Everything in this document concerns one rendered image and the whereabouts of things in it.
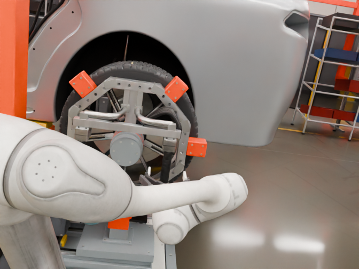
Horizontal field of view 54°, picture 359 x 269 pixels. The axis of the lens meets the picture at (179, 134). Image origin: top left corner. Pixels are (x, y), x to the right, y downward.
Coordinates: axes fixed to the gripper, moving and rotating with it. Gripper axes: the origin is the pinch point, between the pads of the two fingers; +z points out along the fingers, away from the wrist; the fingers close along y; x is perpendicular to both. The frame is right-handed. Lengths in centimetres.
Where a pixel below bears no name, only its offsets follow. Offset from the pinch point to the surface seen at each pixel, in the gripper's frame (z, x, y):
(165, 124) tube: 8.7, 17.1, -2.7
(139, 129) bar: 8.5, 13.4, -12.3
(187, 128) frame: 27.2, 11.2, 8.8
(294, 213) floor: 139, -83, 127
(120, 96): 86, 9, -27
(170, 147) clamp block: 5.5, 9.0, 0.3
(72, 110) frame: 27, 13, -42
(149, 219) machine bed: 93, -75, 2
